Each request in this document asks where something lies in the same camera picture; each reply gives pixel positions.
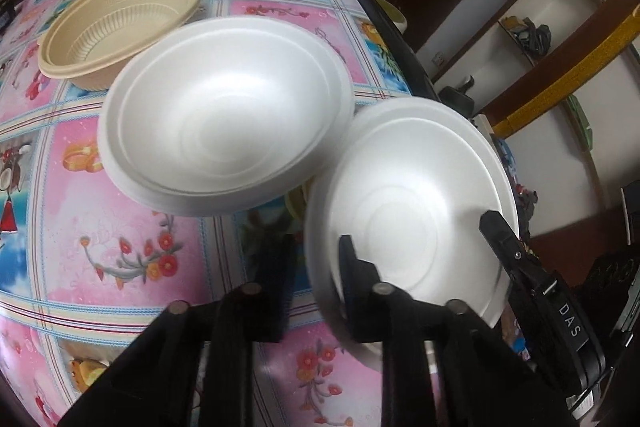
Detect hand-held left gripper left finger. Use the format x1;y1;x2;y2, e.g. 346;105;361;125
57;234;296;427

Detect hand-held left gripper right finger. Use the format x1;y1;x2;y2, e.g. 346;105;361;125
339;234;566;427

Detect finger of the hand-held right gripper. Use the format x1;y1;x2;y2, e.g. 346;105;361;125
479;209;539;289

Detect white foam bowl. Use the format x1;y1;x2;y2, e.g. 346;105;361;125
97;18;357;217
304;97;521;355

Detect beige plastic bowl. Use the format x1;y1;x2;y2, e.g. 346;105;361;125
39;0;202;72
37;42;166;90

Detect black and yellow tool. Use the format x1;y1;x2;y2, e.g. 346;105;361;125
504;17;552;58

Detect printed fruit tablecloth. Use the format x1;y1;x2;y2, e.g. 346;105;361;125
0;0;506;427

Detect pale green container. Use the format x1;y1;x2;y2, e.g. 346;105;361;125
372;0;409;34

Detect wooden wall shelf unit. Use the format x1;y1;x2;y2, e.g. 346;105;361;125
435;0;640;218

